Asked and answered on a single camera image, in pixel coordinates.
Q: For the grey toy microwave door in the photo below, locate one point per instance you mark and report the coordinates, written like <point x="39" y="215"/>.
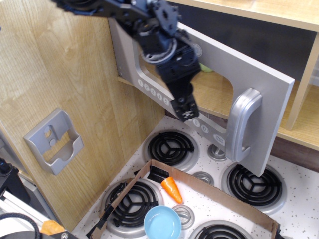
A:
<point x="250" y="95"/>

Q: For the front left stove burner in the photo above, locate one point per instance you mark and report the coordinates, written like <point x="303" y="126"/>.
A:
<point x="127" y="219"/>

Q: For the orange object bottom left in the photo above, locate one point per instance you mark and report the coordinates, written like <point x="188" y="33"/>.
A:
<point x="51" y="227"/>

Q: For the stove burner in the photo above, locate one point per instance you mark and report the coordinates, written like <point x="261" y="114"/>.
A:
<point x="127" y="219"/>
<point x="267" y="193"/>
<point x="172" y="147"/>
<point x="219" y="229"/>

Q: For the grey stove knob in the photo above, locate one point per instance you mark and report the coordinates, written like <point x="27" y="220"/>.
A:
<point x="216" y="153"/>

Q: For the brown cardboard barrier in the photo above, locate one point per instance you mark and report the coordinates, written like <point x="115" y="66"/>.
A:
<point x="157" y="171"/>

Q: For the back right stove burner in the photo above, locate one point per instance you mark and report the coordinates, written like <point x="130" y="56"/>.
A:
<point x="267" y="193"/>

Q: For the front silver stove knob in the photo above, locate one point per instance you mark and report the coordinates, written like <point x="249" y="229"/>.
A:
<point x="186" y="216"/>

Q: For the front right stove burner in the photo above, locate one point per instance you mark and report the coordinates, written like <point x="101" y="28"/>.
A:
<point x="219" y="229"/>

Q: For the grey wall holder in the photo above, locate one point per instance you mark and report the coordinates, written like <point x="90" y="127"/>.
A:
<point x="47" y="134"/>

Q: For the green toy broccoli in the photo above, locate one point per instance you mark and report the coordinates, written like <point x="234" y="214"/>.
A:
<point x="205" y="68"/>

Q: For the middle silver stove knob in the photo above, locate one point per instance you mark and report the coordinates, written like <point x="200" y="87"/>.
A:
<point x="205" y="177"/>

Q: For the silver stove knob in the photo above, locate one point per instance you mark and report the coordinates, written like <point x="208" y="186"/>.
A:
<point x="186" y="216"/>
<point x="205" y="177"/>

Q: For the orange toy carrot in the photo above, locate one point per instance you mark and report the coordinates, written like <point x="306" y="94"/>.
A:
<point x="172" y="189"/>

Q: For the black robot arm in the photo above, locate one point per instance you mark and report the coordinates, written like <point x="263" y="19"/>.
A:
<point x="153" y="25"/>

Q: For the back left stove burner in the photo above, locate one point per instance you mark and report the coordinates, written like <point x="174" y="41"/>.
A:
<point x="172" y="147"/>

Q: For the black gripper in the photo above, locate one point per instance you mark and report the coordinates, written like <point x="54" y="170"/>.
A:
<point x="177" y="68"/>

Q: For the light blue bowl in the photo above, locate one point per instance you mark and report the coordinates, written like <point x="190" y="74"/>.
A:
<point x="162" y="222"/>

